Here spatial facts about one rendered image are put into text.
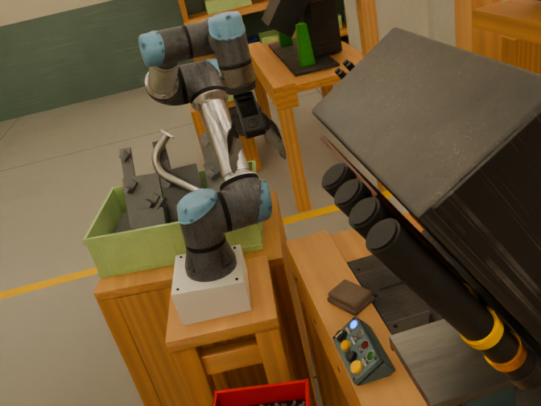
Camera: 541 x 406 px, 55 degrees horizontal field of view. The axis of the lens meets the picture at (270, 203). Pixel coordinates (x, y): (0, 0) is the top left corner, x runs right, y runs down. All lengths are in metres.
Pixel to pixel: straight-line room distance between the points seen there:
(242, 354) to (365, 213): 1.10
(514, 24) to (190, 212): 0.87
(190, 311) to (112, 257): 0.54
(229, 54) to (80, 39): 7.07
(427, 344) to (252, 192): 0.70
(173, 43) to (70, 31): 6.98
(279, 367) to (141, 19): 6.88
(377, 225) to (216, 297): 1.02
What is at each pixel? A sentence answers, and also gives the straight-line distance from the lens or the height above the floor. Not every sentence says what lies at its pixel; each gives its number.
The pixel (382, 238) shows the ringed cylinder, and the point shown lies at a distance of 0.50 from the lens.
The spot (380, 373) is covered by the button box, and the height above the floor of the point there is 0.92.
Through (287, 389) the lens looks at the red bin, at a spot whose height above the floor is 0.90.
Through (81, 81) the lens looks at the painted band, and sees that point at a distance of 8.32.
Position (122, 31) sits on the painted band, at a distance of 8.10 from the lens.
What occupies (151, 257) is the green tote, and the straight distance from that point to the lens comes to 1.94.
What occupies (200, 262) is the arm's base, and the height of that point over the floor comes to 1.02.
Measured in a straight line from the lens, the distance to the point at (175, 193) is 2.08.
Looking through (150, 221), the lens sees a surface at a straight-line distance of 2.06.
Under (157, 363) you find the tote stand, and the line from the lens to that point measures 2.15.
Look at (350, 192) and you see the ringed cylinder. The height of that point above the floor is 1.53.
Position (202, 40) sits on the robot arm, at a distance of 1.25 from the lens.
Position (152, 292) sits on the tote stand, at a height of 0.75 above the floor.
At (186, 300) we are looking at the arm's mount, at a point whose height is 0.93.
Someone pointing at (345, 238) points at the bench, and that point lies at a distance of 1.68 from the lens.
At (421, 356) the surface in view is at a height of 1.13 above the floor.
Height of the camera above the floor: 1.80
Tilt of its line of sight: 28 degrees down
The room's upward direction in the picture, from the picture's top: 13 degrees counter-clockwise
